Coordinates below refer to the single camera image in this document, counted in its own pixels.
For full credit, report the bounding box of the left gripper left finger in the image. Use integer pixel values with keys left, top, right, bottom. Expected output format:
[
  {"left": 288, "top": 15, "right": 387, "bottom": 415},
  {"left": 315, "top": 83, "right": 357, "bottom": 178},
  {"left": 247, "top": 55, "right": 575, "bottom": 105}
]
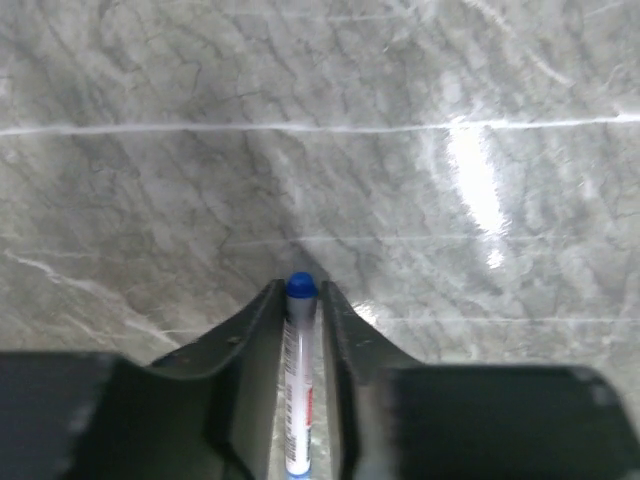
[{"left": 1, "top": 280, "right": 285, "bottom": 479}]

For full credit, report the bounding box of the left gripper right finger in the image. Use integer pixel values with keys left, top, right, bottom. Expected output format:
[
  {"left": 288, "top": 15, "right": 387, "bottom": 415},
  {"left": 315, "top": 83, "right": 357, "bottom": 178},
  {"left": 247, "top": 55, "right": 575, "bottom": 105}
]
[{"left": 320, "top": 281, "right": 639, "bottom": 479}]

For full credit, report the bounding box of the thin white pen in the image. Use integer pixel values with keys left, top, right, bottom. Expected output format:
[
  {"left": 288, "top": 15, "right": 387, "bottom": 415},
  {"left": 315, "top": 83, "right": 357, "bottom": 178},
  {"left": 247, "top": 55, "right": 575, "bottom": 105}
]
[{"left": 284, "top": 272, "right": 318, "bottom": 479}]

